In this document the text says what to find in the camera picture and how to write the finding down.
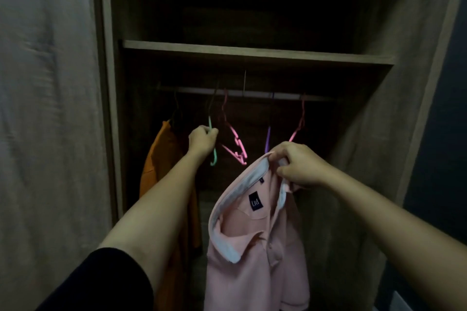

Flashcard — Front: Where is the person's right hand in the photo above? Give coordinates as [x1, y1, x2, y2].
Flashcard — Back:
[268, 141, 331, 188]

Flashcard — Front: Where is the person's left hand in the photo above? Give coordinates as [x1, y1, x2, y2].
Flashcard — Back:
[188, 125, 219, 157]

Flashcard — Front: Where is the green plastic hanger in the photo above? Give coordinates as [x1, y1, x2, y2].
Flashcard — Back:
[207, 83, 220, 167]

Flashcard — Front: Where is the pink polo shirt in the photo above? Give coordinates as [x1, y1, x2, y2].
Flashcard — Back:
[203, 151, 311, 311]

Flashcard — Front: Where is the person's right forearm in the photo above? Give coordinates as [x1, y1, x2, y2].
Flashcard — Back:
[317, 165, 467, 311]

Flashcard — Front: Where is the pink plastic hanger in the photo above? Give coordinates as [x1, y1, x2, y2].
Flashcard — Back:
[288, 94, 306, 143]
[219, 88, 249, 166]

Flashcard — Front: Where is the purple plastic hanger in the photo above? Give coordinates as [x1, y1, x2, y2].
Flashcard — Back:
[264, 92, 275, 155]

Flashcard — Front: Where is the orange shirt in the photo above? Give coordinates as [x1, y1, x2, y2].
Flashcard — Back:
[139, 120, 202, 311]

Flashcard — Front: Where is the wooden wardrobe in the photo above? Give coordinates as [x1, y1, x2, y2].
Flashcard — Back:
[89, 0, 467, 311]

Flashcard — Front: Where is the wardrobe shelf board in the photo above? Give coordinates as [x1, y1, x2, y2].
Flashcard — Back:
[123, 40, 396, 66]

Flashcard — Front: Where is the black sleeve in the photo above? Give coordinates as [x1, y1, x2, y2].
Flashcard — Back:
[35, 247, 154, 311]

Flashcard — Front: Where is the wardrobe hanging rail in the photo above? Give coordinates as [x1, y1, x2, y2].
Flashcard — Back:
[158, 85, 336, 103]

